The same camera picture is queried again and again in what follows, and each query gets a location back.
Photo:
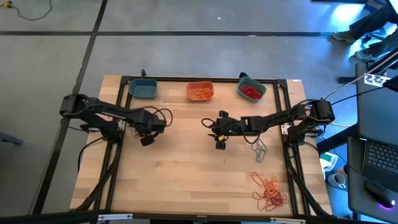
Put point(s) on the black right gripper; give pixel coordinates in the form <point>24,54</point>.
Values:
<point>228,127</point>

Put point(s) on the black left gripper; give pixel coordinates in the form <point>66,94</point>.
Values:
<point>150,123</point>

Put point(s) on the orange rubber band heap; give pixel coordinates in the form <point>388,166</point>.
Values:
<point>203,94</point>

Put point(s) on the red rubber band heap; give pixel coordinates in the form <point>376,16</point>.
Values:
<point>252,92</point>

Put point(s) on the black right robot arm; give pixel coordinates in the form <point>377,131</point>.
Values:
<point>280,118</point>

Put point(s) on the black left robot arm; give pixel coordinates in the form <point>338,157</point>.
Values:
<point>93,107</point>

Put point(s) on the grey rubber bands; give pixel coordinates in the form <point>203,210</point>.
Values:
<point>258,152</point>

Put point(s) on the orange plastic basket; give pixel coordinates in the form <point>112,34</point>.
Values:
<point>190,93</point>

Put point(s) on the blue plastic basket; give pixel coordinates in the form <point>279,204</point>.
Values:
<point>143,88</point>

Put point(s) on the mint green plastic basket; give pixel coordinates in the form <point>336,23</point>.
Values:
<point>245,81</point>

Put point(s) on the orange and red band pile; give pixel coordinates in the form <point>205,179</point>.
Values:
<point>272,189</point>

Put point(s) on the green and white box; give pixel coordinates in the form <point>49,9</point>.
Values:
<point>328,160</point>

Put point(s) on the white mug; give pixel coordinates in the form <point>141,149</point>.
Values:
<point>334,182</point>

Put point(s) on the grey floor object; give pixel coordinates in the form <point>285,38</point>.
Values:
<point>11,138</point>

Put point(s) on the white rod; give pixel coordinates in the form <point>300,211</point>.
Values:
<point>357,77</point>

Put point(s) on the black desk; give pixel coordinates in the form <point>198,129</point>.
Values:
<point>376,118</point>

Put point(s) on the white marker tag paper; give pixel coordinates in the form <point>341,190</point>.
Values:
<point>376,80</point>

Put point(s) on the black laptop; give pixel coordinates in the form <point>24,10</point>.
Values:
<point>382,158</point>

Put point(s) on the black computer mouse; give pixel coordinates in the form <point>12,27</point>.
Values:
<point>379,193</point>

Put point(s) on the person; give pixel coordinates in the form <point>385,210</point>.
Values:
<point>367,25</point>

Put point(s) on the black aluminium table frame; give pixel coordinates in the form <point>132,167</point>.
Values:
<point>217,79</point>

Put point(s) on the silver frame bracket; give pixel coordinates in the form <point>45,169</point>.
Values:
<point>115,217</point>
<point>287,220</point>

